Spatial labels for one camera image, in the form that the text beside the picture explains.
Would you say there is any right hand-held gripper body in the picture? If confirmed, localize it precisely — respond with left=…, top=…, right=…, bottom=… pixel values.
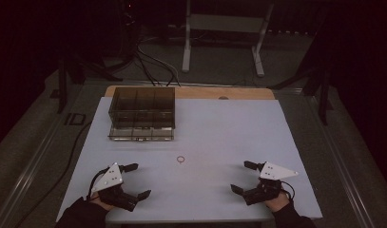
left=242, top=161, right=300, bottom=207

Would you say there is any right hand-held gripper cable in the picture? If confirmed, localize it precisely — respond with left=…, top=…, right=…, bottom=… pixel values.
left=278, top=180, right=296, bottom=201

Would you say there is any black floor cable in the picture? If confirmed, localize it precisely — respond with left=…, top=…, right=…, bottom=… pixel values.
left=11, top=121, right=93, bottom=228

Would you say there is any person's right hand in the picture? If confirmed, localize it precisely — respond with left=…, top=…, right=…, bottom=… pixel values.
left=264, top=191, right=291, bottom=214

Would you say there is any white table mat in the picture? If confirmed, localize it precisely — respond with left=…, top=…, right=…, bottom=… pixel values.
left=56, top=96, right=323, bottom=223

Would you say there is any person's left hand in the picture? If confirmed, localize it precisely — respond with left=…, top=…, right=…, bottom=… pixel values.
left=89, top=193, right=115, bottom=212

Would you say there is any white metal stand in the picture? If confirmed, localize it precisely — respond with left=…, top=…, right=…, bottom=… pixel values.
left=181, top=0, right=276, bottom=78

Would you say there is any dark transparent drawer box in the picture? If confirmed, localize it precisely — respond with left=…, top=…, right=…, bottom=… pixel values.
left=107, top=86, right=177, bottom=142

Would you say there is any black rectangular floor frame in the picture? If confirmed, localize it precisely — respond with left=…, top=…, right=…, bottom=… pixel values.
left=64, top=112, right=87, bottom=126

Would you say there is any wooden table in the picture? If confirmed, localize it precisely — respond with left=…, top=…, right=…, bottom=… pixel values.
left=104, top=85, right=276, bottom=101

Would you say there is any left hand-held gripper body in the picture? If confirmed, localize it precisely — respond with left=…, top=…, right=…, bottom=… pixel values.
left=89, top=161, right=140, bottom=213

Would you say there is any black tripod stand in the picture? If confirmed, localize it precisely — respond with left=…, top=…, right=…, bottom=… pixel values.
left=56, top=53, right=125, bottom=115
left=266, top=61, right=336, bottom=126

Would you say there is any grey cable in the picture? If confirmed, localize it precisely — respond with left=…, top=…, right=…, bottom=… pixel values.
left=137, top=47, right=182, bottom=87

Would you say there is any left hand-held gripper cable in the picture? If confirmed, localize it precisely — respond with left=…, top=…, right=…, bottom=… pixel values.
left=86, top=166, right=113, bottom=201

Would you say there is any hand-held gripper cable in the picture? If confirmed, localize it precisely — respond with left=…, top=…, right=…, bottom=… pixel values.
left=278, top=180, right=296, bottom=201
left=86, top=166, right=113, bottom=201

